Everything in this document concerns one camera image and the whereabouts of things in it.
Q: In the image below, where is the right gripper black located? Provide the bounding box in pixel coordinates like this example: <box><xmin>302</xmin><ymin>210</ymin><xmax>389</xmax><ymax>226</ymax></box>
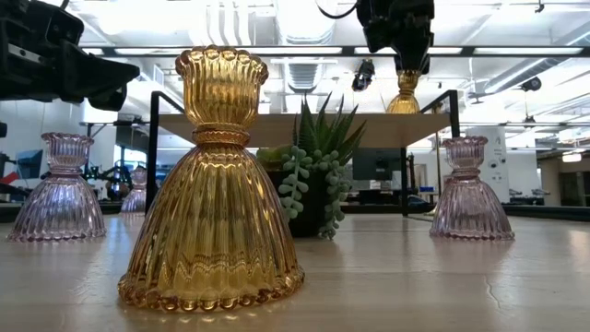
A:
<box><xmin>357</xmin><ymin>0</ymin><xmax>435</xmax><ymax>76</ymax></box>

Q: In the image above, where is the wooden shelf riser black frame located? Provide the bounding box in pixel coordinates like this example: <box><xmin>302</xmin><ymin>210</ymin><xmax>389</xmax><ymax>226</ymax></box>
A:
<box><xmin>145</xmin><ymin>89</ymin><xmax>462</xmax><ymax>218</ymax></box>

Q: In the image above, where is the potted artificial succulent plant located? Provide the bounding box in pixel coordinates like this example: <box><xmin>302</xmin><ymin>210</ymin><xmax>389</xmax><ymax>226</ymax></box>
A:
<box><xmin>255</xmin><ymin>91</ymin><xmax>369</xmax><ymax>241</ymax></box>

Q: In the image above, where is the amber ribbed glass candle holder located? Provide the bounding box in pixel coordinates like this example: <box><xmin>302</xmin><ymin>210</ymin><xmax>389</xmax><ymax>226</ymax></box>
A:
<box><xmin>385</xmin><ymin>68</ymin><xmax>421</xmax><ymax>115</ymax></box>
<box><xmin>117</xmin><ymin>44</ymin><xmax>306</xmax><ymax>314</ymax></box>

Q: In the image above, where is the black computer monitor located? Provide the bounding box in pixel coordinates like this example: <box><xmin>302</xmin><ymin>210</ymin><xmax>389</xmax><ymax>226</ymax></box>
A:
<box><xmin>352</xmin><ymin>148</ymin><xmax>402</xmax><ymax>182</ymax></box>

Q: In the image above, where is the black overhead frame beam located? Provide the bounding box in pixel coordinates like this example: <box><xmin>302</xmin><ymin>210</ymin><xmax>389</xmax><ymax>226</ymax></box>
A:
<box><xmin>80</xmin><ymin>44</ymin><xmax>590</xmax><ymax>58</ymax></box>

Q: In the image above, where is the white cabinet with icons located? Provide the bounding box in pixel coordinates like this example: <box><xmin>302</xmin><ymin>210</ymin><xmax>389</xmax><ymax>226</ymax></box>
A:
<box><xmin>465</xmin><ymin>126</ymin><xmax>511</xmax><ymax>204</ymax></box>

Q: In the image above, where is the black hanging camera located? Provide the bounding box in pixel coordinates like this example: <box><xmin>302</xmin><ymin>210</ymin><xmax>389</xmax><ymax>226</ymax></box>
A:
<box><xmin>352</xmin><ymin>58</ymin><xmax>375</xmax><ymax>92</ymax></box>

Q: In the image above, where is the blue-screen monitor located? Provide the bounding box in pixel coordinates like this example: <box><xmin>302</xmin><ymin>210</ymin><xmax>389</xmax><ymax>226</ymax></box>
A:
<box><xmin>16</xmin><ymin>149</ymin><xmax>45</xmax><ymax>180</ymax></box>

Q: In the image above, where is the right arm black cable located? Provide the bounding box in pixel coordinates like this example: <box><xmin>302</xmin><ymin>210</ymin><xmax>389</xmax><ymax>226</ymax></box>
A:
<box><xmin>314</xmin><ymin>0</ymin><xmax>360</xmax><ymax>20</ymax></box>

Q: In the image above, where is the pink ribbed glass candle holder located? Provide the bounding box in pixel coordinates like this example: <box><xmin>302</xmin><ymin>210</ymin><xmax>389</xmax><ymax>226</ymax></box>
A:
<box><xmin>120</xmin><ymin>165</ymin><xmax>148</xmax><ymax>214</ymax></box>
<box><xmin>429</xmin><ymin>135</ymin><xmax>516</xmax><ymax>242</ymax></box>
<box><xmin>6</xmin><ymin>132</ymin><xmax>108</xmax><ymax>243</ymax></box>

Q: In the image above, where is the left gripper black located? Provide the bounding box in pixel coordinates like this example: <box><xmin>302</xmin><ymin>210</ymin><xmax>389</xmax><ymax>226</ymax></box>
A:
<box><xmin>0</xmin><ymin>0</ymin><xmax>141</xmax><ymax>112</ymax></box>

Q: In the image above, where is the white ceiling air duct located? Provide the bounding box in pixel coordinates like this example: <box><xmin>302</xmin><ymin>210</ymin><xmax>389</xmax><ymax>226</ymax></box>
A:
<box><xmin>275</xmin><ymin>0</ymin><xmax>337</xmax><ymax>46</ymax></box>

